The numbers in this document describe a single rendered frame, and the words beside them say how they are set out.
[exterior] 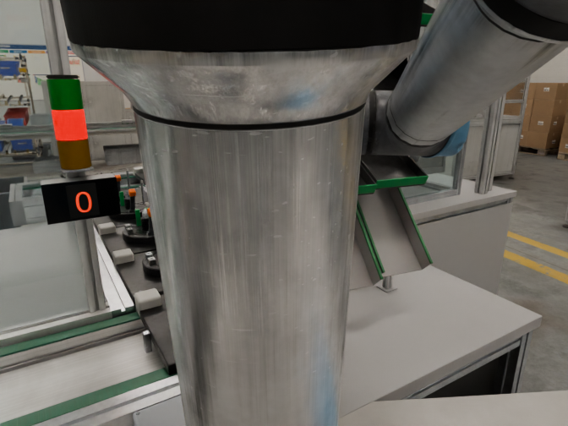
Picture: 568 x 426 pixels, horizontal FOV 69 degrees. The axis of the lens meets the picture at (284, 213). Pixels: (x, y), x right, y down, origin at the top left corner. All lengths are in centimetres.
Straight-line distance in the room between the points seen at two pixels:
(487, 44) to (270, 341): 19
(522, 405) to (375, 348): 28
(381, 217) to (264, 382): 88
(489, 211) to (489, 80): 204
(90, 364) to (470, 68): 78
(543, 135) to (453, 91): 920
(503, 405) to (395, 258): 35
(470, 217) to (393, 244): 122
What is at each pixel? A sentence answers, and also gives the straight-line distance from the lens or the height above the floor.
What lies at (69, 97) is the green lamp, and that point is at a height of 138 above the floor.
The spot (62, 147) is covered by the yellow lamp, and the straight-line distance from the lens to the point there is 81.
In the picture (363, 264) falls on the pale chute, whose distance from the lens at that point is 93.
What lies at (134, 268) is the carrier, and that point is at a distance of 109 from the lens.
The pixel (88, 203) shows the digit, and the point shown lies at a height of 120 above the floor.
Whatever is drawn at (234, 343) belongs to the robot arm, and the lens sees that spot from 17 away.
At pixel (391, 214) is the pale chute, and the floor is 110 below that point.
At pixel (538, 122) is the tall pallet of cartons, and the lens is 956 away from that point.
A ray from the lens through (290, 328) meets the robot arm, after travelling 16.
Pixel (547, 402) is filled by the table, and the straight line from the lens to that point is 94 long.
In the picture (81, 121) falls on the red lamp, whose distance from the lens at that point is 81.
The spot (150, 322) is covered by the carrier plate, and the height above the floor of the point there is 97.
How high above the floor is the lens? 141
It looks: 18 degrees down
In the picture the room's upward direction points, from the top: straight up
